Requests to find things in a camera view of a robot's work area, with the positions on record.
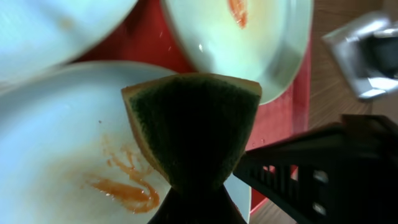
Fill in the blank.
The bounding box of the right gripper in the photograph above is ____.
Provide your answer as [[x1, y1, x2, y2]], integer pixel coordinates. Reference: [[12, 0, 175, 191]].
[[233, 115, 397, 224]]

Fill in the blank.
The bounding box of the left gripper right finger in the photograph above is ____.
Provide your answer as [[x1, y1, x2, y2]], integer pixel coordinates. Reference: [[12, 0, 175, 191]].
[[198, 185, 247, 224]]

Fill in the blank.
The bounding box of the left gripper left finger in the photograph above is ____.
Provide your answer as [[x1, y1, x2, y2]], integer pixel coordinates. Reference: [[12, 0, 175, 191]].
[[147, 188, 198, 224]]

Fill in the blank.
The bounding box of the green yellow sponge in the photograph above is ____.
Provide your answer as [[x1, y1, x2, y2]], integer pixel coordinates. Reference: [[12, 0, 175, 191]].
[[121, 73, 262, 197]]

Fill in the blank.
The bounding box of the white plate bottom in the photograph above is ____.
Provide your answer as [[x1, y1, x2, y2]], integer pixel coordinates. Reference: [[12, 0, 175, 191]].
[[0, 60, 252, 224]]

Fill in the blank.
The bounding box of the white plate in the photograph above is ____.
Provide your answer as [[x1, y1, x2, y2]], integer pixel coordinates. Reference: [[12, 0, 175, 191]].
[[160, 0, 314, 104], [0, 60, 252, 224], [1, 0, 137, 86]]

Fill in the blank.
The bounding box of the red plastic tray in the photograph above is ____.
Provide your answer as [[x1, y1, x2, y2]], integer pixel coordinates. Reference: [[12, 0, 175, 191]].
[[74, 0, 312, 215]]

